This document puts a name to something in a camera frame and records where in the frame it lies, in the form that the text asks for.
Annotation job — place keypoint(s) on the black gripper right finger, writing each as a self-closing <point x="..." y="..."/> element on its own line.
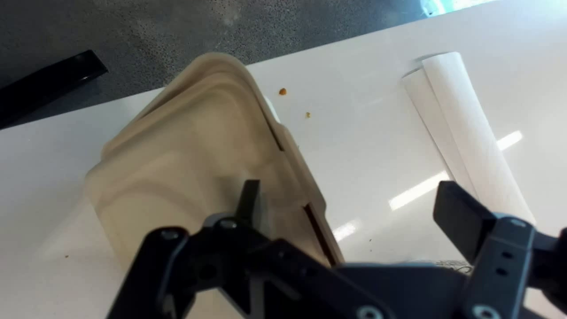
<point x="514" y="272"/>

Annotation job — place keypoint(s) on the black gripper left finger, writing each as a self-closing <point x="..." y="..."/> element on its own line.
<point x="235" y="272"/>

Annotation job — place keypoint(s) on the beige takeaway clamshell pack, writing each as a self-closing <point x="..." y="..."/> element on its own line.
<point x="200" y="153"/>

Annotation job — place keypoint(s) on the folded white paper towel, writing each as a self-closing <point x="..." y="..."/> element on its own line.
<point x="466" y="130"/>

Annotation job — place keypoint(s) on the small brown crumb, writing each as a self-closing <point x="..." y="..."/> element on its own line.
<point x="281" y="91"/>

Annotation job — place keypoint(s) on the dark cabinet drawer front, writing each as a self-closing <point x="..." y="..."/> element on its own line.
<point x="46" y="90"/>

